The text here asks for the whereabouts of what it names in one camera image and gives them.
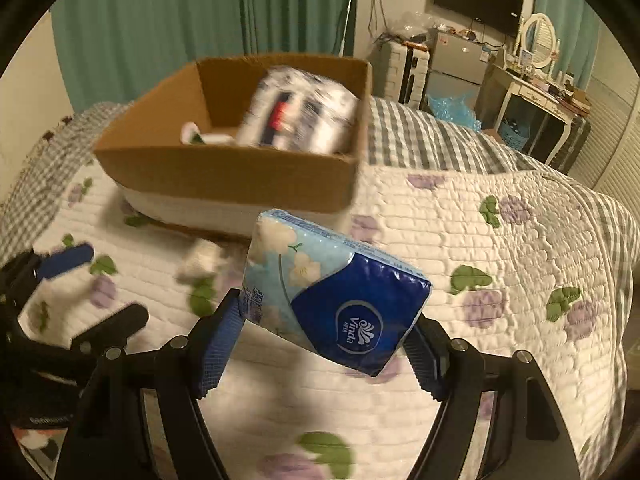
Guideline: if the blue Vinda tissue pack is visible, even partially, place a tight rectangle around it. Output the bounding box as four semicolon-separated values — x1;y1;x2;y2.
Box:
239;209;433;376

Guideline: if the grey checkered bedsheet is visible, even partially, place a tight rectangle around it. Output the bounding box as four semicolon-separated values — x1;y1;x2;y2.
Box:
1;98;639;311

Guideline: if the white louvered wardrobe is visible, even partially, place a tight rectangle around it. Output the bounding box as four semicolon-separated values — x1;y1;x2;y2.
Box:
568;27;639;214

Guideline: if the blue plastic bag pile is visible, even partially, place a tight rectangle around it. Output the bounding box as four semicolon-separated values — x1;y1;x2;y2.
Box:
426;96;482;132

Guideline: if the white dressing table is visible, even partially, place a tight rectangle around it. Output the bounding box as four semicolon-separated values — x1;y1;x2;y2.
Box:
475;64;591;174

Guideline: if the beige fuzzy sock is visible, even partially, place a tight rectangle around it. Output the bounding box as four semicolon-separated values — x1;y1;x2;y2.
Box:
176;238;226;283

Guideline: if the white floral quilt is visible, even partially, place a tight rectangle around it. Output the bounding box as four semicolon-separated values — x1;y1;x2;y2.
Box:
38;167;634;479

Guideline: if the brown cardboard box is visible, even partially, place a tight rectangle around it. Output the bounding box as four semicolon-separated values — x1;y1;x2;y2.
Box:
94;53;372;237

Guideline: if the black white tissue pack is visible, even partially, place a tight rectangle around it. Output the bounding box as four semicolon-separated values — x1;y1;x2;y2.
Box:
235;66;359;155

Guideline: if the teal curtain by wardrobe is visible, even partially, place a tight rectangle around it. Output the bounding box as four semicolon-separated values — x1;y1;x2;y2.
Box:
534;0;600;90

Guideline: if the white oval vanity mirror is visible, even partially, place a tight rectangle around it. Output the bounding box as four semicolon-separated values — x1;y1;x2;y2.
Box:
514;13;559;70

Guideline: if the left hand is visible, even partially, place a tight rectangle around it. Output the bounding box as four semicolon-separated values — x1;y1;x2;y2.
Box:
11;426;62;451

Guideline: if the white suitcase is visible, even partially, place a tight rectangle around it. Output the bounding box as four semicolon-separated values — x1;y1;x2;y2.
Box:
371;41;430;110

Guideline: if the blue basket under table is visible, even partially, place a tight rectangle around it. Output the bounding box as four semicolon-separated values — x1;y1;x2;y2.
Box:
498;118;529;152

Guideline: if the grey mini fridge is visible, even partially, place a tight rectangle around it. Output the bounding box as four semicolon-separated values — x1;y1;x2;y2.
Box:
425;32;488;110

